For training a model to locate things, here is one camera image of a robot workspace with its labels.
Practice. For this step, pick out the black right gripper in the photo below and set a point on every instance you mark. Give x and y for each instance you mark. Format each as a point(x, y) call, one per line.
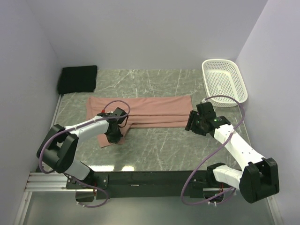
point(193, 116)

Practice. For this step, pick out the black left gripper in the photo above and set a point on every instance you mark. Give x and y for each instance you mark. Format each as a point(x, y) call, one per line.
point(115, 138)

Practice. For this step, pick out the pink graphic t-shirt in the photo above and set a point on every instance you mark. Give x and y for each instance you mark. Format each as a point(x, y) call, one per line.
point(146, 112)

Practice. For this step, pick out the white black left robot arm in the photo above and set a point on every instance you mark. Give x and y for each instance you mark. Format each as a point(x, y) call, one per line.
point(57, 151)

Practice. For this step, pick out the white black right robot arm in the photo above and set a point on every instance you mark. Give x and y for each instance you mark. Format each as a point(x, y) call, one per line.
point(258, 176)

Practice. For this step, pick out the white perforated plastic basket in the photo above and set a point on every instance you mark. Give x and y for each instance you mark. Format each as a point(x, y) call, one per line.
point(222, 77)

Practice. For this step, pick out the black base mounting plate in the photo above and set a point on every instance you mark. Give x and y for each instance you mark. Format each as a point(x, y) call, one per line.
point(153, 184)

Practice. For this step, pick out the folded black t-shirt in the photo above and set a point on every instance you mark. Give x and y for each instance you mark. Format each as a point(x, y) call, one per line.
point(77, 79)

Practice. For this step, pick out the aluminium extrusion rail frame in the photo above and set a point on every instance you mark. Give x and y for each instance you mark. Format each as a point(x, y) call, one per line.
point(85, 194)

